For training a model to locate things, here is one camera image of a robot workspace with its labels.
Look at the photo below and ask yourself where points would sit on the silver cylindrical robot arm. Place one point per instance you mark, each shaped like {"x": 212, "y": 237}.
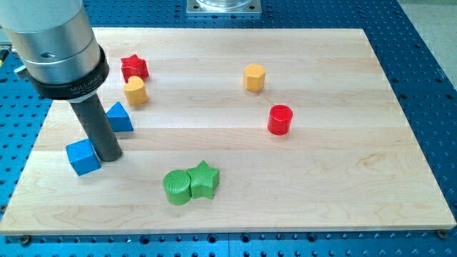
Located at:
{"x": 63, "y": 61}

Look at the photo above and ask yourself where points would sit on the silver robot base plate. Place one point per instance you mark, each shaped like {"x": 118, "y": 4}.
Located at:
{"x": 214, "y": 7}

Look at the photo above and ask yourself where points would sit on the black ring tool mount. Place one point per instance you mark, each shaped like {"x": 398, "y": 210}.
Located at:
{"x": 78, "y": 88}

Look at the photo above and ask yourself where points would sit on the yellow heart block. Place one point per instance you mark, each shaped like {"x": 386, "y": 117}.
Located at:
{"x": 135, "y": 91}

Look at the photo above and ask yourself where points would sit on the green cylinder block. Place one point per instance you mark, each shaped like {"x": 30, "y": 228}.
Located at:
{"x": 177, "y": 186}

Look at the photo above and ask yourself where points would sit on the yellow hexagon block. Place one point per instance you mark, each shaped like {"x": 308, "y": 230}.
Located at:
{"x": 254, "y": 77}

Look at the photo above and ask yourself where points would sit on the red cylinder block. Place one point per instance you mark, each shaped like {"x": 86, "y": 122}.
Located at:
{"x": 279, "y": 120}

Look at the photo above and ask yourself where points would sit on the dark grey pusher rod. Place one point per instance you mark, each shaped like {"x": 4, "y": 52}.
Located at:
{"x": 95, "y": 123}

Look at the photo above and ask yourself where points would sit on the red star block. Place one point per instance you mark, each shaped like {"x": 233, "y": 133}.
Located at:
{"x": 134, "y": 66}

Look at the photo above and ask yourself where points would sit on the blue triangle block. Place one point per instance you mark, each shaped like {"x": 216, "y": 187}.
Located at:
{"x": 119, "y": 119}

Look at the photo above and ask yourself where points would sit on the green star block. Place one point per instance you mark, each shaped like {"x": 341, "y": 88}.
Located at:
{"x": 204, "y": 180}

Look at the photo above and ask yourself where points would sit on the blue cube block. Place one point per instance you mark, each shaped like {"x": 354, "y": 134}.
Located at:
{"x": 82, "y": 157}

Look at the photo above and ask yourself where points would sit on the light wooden board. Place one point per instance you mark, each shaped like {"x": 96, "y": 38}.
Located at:
{"x": 350, "y": 161}

